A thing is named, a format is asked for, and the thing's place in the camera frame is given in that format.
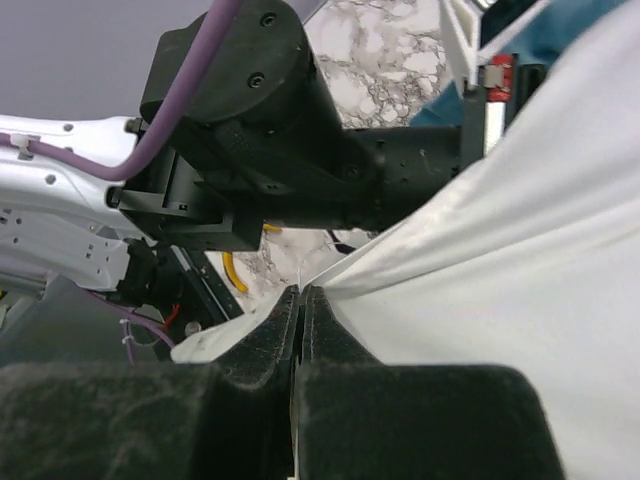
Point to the white pillowcase blue trim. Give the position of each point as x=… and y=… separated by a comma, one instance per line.
x=530, y=258

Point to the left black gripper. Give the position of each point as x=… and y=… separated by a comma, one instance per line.
x=262, y=143

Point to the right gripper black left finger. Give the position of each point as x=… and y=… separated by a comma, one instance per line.
x=227, y=419

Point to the yellow handled pliers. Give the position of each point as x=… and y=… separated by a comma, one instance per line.
x=229, y=266

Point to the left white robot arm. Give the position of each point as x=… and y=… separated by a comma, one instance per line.
x=55, y=176

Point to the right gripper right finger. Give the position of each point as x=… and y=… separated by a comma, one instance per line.
x=358, y=418

